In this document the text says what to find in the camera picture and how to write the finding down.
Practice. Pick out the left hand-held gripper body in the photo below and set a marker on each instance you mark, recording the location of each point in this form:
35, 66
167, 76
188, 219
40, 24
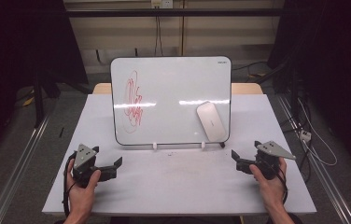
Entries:
83, 158

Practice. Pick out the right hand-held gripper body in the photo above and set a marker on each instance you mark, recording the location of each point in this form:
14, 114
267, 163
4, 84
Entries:
268, 161

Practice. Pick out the white whiteboard eraser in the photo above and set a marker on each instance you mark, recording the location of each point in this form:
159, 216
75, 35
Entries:
211, 121

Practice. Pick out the white whiteboard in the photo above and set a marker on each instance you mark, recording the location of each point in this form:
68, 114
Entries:
170, 84

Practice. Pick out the person's right hand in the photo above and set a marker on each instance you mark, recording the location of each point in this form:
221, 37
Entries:
270, 186

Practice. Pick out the person's left hand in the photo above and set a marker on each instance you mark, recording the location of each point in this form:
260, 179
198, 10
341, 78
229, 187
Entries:
81, 196

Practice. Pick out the black board stand foot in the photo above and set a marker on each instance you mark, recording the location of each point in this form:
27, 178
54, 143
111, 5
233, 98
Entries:
222, 144

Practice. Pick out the white board support clip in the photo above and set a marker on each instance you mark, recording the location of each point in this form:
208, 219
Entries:
155, 146
203, 145

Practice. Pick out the small black floor item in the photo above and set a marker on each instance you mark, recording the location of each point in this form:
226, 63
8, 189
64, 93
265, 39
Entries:
61, 132

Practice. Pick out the white power strip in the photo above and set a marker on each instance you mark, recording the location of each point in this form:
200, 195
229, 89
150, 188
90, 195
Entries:
305, 135

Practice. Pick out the wooden table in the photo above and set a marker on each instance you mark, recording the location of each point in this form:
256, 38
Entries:
246, 88

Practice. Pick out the black metal stand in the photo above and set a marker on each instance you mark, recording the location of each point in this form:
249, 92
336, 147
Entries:
38, 102

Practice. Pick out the black curtain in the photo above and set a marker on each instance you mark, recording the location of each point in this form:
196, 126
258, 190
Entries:
24, 46
335, 62

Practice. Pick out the aluminium floor rail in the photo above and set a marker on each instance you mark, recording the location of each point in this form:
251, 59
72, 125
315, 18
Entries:
18, 168
320, 174

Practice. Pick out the white wall socket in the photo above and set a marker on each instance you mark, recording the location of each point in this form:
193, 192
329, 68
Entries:
161, 3

